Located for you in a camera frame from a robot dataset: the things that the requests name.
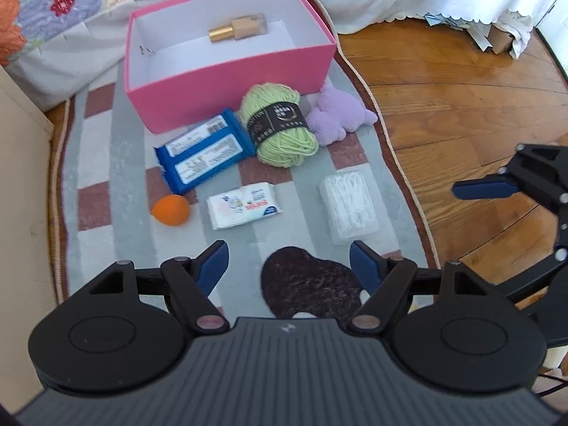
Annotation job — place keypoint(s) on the white cloth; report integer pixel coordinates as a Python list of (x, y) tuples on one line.
[(517, 31)]

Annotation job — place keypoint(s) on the white tissue pack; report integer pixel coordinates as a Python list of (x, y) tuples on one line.
[(242, 206)]

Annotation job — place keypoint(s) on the pink cardboard box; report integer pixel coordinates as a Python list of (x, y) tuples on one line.
[(222, 84)]

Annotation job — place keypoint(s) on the floral quilt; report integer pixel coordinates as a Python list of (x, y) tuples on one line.
[(53, 0)]

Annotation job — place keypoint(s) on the crumpled papers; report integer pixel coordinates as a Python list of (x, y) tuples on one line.
[(461, 26)]

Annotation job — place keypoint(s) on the orange ball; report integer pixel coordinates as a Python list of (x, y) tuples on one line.
[(171, 211)]

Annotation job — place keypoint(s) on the foundation bottle with gold cap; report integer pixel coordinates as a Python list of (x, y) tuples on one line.
[(237, 29)]

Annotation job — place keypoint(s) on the beige cabinet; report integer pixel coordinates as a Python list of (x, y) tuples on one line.
[(22, 186)]

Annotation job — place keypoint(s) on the checkered oval rug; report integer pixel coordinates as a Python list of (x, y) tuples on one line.
[(111, 177)]

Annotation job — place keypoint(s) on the green yarn ball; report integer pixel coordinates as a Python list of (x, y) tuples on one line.
[(284, 142)]

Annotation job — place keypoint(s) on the blue wet wipes packet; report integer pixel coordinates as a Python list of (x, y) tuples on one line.
[(204, 155)]

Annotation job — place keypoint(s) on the clear pack of cotton pads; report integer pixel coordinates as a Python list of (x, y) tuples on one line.
[(350, 206)]

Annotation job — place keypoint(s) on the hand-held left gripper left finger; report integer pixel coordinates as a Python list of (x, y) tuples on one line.
[(214, 264)]

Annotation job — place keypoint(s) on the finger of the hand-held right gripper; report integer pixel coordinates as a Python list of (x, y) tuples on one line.
[(483, 188), (539, 275)]

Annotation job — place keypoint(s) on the purple plush toy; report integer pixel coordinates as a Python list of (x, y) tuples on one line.
[(337, 113)]

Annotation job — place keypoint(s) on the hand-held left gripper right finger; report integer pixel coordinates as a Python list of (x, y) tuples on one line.
[(364, 264)]

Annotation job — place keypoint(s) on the brown cardboard box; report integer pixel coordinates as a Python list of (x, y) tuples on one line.
[(501, 40)]

